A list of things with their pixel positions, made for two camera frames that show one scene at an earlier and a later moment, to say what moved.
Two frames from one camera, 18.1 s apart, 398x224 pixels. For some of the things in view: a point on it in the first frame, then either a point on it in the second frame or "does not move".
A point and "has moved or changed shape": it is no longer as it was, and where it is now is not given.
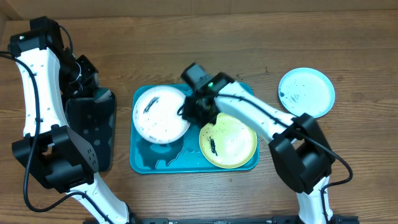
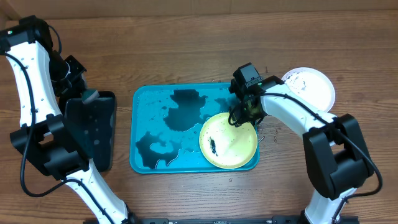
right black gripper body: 199,110 -> 246,113
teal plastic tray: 182,156 does not move
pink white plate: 156,115 -> 312,85
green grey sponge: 104,97 has moved or changed shape
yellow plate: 229,143 does not move
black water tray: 94,121 does not move
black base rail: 247,219 does not move
